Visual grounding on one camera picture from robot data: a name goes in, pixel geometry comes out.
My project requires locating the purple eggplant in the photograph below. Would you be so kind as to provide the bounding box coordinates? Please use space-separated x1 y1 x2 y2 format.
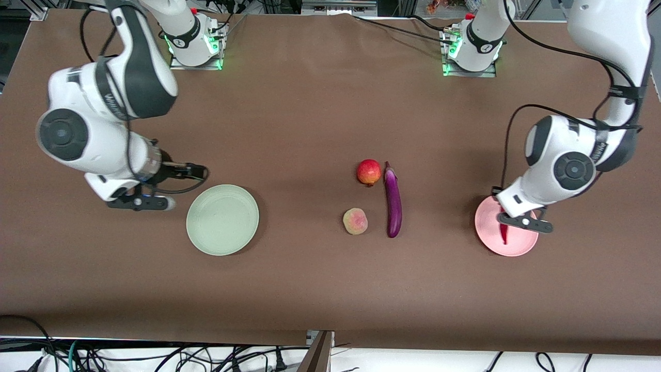
384 161 403 239

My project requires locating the red pomegranate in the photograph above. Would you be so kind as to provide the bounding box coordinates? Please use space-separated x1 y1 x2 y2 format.
356 159 382 187

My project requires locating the pale pink peach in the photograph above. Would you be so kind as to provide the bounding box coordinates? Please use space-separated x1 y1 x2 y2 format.
343 208 369 236

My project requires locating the pink plate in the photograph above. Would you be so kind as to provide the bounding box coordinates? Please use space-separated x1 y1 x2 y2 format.
475 196 539 257

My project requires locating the pale green plate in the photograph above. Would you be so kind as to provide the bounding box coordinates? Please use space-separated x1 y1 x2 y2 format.
186 184 260 256

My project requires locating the colourful background item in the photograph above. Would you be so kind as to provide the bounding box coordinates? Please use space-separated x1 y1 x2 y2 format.
427 0 468 14

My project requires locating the brown table cloth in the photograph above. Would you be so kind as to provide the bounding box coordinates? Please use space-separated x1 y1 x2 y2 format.
0 8 661 357

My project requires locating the grey metal equipment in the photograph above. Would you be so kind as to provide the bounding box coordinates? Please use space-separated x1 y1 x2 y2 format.
301 0 378 15

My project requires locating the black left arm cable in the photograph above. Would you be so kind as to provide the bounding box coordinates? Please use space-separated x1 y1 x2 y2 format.
500 0 643 189

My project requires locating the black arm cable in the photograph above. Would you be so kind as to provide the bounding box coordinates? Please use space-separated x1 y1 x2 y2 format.
500 0 643 189
80 8 210 195

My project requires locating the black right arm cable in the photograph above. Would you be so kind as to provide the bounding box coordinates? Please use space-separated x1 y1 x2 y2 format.
80 8 210 195

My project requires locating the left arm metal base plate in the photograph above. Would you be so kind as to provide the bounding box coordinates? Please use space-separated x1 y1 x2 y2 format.
442 31 497 78

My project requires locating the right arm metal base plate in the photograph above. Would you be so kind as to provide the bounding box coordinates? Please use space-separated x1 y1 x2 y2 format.
169 23 224 70

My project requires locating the large black cable loop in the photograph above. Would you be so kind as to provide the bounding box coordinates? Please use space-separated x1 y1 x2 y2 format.
0 314 60 372

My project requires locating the short black cable on cloth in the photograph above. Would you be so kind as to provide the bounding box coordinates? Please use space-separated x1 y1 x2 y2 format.
411 14 448 30

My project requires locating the long black cable on cloth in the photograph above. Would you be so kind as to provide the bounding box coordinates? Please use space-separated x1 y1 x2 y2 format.
351 14 455 47

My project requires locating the aluminium frame post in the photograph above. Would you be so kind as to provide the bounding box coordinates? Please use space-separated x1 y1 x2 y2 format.
297 330 335 372

